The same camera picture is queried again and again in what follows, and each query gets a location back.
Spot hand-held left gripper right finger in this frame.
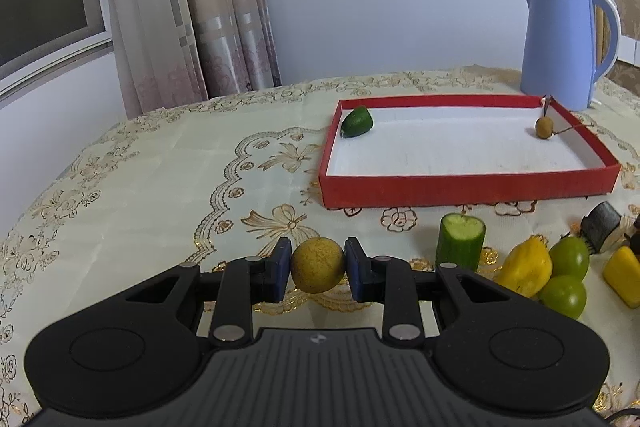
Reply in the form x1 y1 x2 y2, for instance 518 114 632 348
344 236 515 348

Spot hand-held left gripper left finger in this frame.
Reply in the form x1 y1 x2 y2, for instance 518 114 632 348
122 237 293 348

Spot round yellow-brown fruit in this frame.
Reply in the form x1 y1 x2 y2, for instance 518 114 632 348
291 237 347 294

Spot green cucumber piece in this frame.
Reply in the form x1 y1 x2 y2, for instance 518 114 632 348
435 213 487 270

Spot red cardboard box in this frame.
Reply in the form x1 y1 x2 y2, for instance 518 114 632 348
318 94 622 210

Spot ribbed yellow fruit piece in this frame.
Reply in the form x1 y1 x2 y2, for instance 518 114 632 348
494 237 554 299

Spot smooth yellow fruit piece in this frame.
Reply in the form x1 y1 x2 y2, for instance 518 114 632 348
602 247 640 308

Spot green fruit piece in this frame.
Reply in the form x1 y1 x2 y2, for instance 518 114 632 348
341 106 374 138

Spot cream gold floral tablecloth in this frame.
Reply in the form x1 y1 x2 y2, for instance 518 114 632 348
0 66 640 427

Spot round green fruit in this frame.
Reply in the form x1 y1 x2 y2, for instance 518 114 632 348
537 276 587 320
549 237 591 282

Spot small brown longan with stem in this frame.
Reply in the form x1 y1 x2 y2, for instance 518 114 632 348
534 95 586 140

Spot pink patterned curtain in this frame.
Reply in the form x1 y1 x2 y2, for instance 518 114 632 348
102 0 283 120

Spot blue electric kettle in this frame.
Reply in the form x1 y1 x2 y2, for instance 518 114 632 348
519 0 622 112

